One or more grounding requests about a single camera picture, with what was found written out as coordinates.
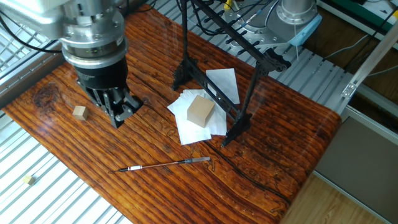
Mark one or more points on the white paper sheet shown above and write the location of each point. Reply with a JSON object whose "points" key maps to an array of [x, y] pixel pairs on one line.
{"points": [[179, 106], [225, 82], [193, 134]]}

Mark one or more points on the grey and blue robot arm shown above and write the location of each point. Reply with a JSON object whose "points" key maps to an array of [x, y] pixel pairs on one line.
{"points": [[31, 9]]}

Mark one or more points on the black metal pen rack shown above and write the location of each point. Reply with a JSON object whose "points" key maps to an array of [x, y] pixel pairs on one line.
{"points": [[214, 93]]}

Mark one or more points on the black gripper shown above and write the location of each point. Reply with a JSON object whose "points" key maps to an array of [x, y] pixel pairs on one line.
{"points": [[102, 78]]}

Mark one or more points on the small wooden cube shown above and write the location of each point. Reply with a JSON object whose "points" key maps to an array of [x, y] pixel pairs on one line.
{"points": [[79, 112]]}

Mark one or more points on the green board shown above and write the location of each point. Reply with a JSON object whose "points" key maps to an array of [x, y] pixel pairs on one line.
{"points": [[382, 9]]}

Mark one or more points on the white aluminium frame post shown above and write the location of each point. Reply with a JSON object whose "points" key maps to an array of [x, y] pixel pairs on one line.
{"points": [[373, 57]]}

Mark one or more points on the tiny yellow cube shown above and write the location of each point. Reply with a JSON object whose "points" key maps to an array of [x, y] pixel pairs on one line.
{"points": [[28, 180]]}

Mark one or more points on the grey robot base column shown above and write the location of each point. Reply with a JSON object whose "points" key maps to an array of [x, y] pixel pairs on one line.
{"points": [[297, 11]]}

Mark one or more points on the large wooden block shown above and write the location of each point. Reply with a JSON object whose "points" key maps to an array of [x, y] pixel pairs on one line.
{"points": [[200, 112]]}

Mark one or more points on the thin calligraphy brush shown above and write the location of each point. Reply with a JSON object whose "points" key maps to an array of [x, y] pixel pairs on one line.
{"points": [[168, 164]]}

